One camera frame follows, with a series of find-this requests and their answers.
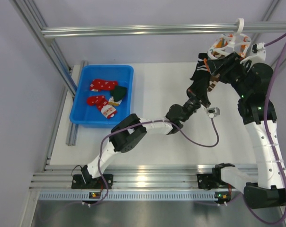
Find brown patterned sock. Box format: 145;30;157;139
207;52;224;92

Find red santa sock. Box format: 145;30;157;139
87;95;117;119

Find horizontal aluminium rail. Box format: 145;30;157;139
41;21;286;39

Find white round clip hanger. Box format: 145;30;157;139
207;18;251;60

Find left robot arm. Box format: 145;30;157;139
81;77;210;188

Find short aluminium profile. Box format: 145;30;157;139
66;60;89;146

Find red snowflake sock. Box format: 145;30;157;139
89;79;118;92

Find green tree sock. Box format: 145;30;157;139
110;86;127;102

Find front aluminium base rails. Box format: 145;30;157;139
29;164;259;191

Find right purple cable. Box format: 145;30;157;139
228;32;286;224

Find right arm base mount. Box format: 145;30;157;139
197;174;228;191

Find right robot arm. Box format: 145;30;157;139
206;52;286;209

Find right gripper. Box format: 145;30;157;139
206;52;250;98

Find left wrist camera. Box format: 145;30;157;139
206;107;220;119

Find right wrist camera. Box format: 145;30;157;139
240;42;266;66

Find orange clothes peg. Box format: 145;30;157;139
203;58;210;72

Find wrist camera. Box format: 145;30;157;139
206;107;220;119
240;42;266;66

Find black striped sock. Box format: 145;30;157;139
190;53;211;93

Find slotted cable duct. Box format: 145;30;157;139
39;191;231;201

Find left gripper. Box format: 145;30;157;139
180;76;211;122

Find blue plastic bin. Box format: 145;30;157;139
80;65;134;128

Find aluminium frame post left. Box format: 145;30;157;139
10;0;77;97

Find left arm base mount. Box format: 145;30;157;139
71;174;114;189

